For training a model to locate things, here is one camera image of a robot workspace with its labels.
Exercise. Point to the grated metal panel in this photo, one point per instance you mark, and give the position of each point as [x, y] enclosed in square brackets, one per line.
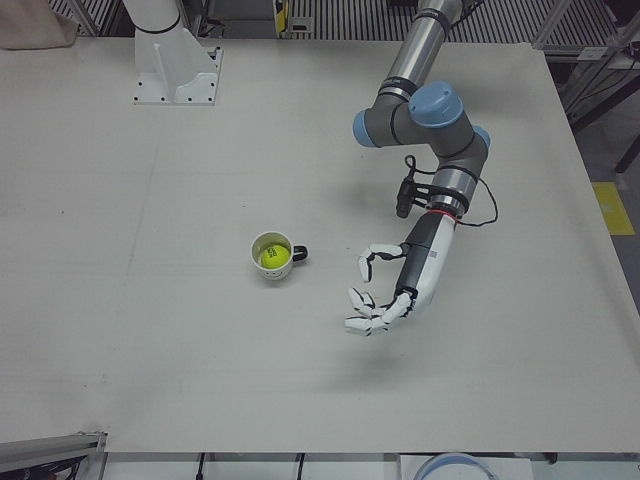
[350, 20]

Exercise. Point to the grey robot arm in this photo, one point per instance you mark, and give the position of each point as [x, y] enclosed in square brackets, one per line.
[425, 40]

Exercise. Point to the aluminium corner frame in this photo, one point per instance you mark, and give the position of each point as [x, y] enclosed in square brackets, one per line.
[580, 42]

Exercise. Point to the yellow sign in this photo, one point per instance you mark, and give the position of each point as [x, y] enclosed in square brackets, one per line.
[281, 17]

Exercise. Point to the beige curtain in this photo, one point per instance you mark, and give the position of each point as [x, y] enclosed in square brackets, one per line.
[30, 25]

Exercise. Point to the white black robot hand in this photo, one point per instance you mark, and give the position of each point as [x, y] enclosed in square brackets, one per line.
[430, 255]

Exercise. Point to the white column pedestal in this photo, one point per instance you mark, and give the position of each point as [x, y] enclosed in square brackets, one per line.
[160, 50]

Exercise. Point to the blue white round container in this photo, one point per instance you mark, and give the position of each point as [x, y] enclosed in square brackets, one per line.
[455, 465]

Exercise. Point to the yellow tennis ball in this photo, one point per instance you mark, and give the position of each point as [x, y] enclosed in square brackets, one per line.
[275, 257]

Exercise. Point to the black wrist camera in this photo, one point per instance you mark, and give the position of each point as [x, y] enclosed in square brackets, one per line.
[404, 197]

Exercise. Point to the aluminium profile bar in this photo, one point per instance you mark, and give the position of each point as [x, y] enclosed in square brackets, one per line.
[50, 447]

